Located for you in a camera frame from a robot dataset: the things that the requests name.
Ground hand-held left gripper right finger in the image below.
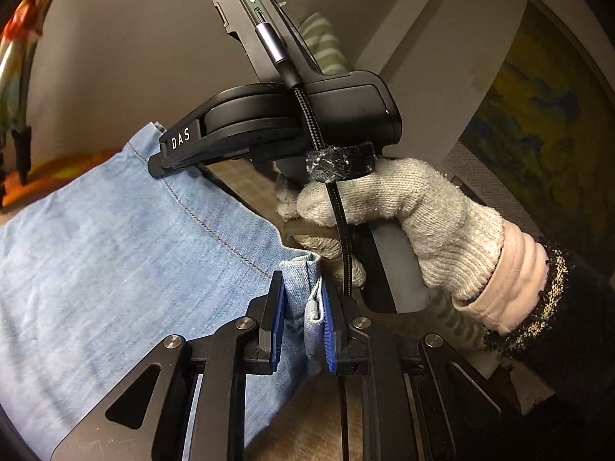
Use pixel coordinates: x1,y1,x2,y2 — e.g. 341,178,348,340
321,282,505,461

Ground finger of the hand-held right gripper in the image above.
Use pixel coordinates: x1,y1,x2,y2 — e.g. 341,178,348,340
148,108,263,178

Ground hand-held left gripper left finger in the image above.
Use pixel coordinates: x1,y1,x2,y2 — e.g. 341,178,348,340
48,270,285,461

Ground blue denim pants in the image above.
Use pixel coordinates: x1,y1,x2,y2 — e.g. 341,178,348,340
0,122,332,461

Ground person's right forearm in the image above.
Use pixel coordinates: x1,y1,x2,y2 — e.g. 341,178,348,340
452,223,615,395

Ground person's right hand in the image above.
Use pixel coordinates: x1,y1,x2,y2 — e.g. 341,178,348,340
276,156,505,305

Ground green striped pillow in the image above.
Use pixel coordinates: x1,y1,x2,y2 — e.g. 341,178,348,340
299,12,347,74

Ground black braided cable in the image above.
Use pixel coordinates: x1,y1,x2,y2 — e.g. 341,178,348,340
252,7,359,461

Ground black velcro strap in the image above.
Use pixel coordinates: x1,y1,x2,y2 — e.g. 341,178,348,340
305,141,376,184

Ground yellow blue wall painting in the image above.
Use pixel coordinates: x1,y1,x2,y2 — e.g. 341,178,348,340
456,0,615,231

